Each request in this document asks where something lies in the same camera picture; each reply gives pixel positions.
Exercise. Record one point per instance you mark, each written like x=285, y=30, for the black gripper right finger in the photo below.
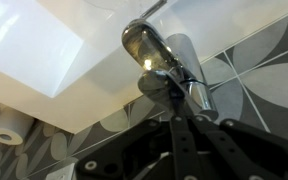
x=267, y=153

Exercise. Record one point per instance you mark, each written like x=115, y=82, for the chrome faucet with lever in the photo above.
x=154, y=56

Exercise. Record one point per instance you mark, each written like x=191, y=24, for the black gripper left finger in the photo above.
x=134, y=153

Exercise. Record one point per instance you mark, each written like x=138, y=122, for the white double sink vanity top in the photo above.
x=67, y=66

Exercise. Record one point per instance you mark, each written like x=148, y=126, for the white toilet paper roll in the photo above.
x=7, y=128

